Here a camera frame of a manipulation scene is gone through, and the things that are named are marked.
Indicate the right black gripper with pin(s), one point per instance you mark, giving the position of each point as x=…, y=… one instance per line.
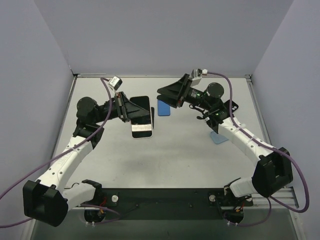
x=183, y=91

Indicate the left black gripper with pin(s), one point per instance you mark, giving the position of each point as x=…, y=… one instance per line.
x=121, y=107

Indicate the beige cased phone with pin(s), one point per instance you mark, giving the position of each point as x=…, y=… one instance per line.
x=142, y=127

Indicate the black phone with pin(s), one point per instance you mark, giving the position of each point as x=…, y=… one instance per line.
x=152, y=117

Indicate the black phone case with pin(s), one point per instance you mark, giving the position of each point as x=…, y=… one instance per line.
x=233, y=106

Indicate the light blue cased phone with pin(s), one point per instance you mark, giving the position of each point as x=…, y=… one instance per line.
x=218, y=138

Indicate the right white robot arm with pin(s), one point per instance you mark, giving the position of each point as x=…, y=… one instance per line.
x=273, y=169

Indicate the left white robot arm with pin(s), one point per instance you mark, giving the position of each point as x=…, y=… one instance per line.
x=83, y=141

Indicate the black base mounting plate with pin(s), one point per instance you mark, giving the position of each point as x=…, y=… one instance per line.
x=197, y=210

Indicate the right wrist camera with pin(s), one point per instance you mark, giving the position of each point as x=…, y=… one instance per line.
x=197, y=74

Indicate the aluminium front rail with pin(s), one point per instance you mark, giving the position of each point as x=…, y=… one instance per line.
x=250, y=200

